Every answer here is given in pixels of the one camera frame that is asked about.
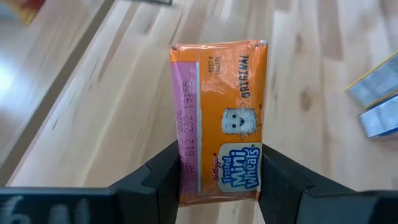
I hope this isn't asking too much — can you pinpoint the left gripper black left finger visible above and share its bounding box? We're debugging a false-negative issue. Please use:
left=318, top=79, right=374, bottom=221
left=0, top=140, right=182, bottom=224

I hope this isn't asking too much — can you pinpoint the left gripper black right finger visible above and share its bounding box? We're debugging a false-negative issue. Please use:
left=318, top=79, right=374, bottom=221
left=257, top=142, right=398, bottom=224

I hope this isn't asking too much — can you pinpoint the orange Mini Wheats cereal box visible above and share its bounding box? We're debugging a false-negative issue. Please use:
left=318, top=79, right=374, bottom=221
left=169, top=39, right=269, bottom=207

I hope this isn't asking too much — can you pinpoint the blue Frosted Flakes cereal box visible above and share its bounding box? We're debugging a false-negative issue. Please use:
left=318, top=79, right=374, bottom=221
left=357, top=93, right=398, bottom=140

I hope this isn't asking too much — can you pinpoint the wooden shelf with black legs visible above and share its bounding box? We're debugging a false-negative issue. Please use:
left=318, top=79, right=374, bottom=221
left=0, top=0, right=174, bottom=186

